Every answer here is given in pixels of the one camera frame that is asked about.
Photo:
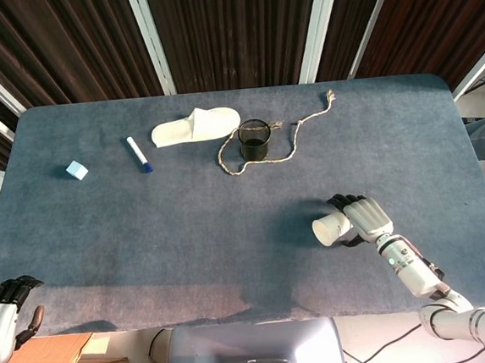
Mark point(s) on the blue velvet tablecloth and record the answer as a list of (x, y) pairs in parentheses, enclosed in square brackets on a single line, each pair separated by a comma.
[(167, 239)]

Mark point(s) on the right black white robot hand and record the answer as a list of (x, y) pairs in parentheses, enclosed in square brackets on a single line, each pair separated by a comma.
[(369, 217)]

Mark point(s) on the light blue cube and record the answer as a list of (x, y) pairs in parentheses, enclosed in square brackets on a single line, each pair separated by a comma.
[(76, 169)]

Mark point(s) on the white paper cup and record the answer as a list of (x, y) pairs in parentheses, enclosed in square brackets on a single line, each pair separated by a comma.
[(327, 230)]

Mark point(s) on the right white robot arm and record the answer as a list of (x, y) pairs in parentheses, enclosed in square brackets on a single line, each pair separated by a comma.
[(416, 272)]

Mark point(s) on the white marker with blue cap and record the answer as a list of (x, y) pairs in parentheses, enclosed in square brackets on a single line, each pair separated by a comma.
[(136, 152)]

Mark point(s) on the grey robot torso base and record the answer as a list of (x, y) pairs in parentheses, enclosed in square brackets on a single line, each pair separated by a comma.
[(248, 342)]

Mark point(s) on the black mesh pen holder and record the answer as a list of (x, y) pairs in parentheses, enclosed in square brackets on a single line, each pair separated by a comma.
[(256, 148)]

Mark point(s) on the white disposable slipper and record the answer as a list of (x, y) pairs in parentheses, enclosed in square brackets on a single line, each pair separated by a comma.
[(178, 132)]

